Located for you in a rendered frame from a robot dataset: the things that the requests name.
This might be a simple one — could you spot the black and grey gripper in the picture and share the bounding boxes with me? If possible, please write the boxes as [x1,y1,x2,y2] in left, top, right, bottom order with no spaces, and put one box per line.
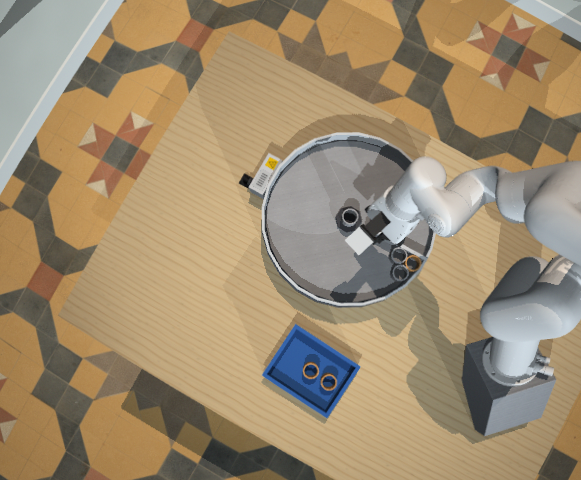
[365,186,420,246]

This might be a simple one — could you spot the blue crate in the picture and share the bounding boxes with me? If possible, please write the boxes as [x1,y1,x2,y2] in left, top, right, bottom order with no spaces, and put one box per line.
[262,324,358,416]

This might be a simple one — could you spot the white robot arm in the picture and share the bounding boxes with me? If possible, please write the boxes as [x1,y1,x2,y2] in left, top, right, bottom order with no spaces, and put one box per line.
[386,156,581,387]

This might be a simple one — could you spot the dark grey metal bushing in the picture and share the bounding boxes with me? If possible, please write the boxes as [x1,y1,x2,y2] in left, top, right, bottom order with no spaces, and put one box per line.
[341,209,358,227]
[390,265,409,281]
[389,247,407,265]

